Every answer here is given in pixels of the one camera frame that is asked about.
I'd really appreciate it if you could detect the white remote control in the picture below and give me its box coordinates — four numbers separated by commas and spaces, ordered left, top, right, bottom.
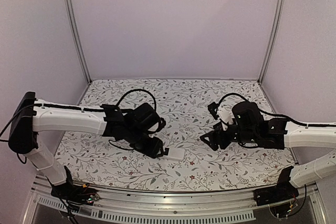
164, 148, 185, 161

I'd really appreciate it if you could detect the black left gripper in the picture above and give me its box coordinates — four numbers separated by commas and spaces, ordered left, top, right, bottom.
124, 126, 164, 158

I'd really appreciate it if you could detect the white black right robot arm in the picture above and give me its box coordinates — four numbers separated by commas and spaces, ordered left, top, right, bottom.
200, 99, 335, 201

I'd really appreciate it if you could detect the aluminium frame post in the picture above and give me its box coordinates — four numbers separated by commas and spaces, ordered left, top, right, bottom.
64, 0, 92, 84
258, 0, 285, 85

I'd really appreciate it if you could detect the floral patterned table mat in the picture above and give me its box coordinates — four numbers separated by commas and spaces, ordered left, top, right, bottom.
55, 79, 294, 191

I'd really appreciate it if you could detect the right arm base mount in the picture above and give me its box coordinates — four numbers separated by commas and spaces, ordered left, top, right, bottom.
253, 182, 299, 206

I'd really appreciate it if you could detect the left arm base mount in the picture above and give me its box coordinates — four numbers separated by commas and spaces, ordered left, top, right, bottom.
51, 182, 100, 205

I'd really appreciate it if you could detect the right aluminium frame post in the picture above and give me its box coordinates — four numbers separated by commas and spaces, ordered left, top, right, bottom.
258, 0, 285, 85

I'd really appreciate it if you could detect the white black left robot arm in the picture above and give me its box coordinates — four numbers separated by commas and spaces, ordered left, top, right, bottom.
4, 92, 166, 200

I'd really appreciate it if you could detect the aluminium front rail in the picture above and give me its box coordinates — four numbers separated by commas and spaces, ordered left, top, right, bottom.
23, 175, 331, 223

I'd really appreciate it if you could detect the left aluminium frame post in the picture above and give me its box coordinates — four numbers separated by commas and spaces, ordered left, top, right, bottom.
64, 0, 92, 84

